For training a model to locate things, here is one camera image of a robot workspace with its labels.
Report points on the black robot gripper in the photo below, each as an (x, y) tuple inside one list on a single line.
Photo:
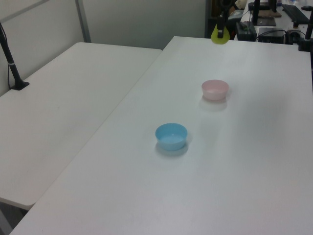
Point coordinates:
[(223, 7)]

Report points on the green pear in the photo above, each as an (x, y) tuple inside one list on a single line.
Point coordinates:
[(215, 39)]

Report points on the pink plastic bowl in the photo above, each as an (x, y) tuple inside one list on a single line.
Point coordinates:
[(215, 90)]

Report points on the blue plastic bowl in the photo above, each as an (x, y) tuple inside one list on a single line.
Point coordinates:
[(171, 139)]

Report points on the black box with green mark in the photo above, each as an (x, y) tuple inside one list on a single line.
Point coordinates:
[(245, 30)]

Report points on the black monitor stand pole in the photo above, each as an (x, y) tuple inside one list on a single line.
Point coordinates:
[(256, 12)]

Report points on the black flat pad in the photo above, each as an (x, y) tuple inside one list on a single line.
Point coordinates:
[(267, 22)]

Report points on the brown flat item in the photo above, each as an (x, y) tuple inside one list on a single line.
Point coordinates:
[(270, 13)]

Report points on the black electronics box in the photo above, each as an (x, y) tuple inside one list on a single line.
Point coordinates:
[(271, 35)]

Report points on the black keyboard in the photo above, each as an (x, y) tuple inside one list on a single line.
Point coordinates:
[(294, 13)]

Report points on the white side table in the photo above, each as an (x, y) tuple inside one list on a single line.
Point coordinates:
[(61, 117)]

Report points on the grey metal partition post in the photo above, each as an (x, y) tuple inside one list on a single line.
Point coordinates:
[(83, 20)]

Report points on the black camera pole with base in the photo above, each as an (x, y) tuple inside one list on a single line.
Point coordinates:
[(11, 66)]

